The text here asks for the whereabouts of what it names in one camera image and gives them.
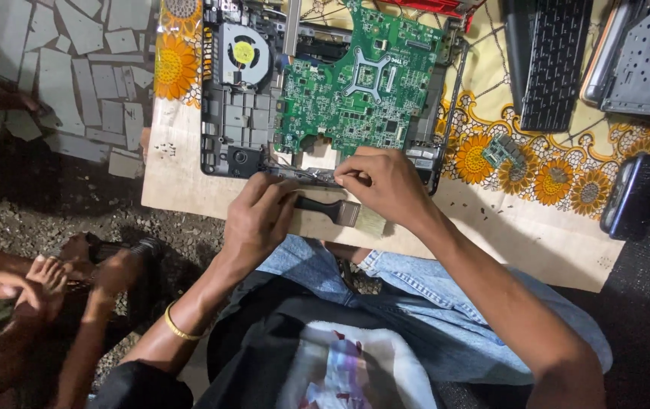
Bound person's right hand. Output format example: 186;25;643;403
333;147;443;229

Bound person's left hand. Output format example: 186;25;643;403
223;172;303;269

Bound black handled paint brush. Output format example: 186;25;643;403
292;195;387;239

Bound round black laptop speaker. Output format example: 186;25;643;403
226;147;262;178

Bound black laptop base chassis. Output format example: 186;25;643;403
199;0;471;197

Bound green laptop motherboard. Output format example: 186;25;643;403
272;0;446;158

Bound laptop cooling fan yellow label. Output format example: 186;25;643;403
214;22;281;89

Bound small green circuit board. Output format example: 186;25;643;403
480;133;525;170

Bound silver metal hinge bar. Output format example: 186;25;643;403
282;0;303;58

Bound black sandal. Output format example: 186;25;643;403
85;234;164;327

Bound person's black printed shirt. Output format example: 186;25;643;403
87;272;440;409

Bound person's blue jeans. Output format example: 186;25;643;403
256;234;614;388

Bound gold bangle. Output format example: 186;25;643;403
164;300;207;342

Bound red plastic object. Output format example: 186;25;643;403
377;0;476;33

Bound yellow sunflower print cloth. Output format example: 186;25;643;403
153;0;650;221

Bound black laptop keyboard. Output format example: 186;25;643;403
500;0;595;134

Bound dark blue smartphone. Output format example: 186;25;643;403
599;152;650;241

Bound grey laptop bottom cover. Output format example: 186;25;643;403
579;0;650;125

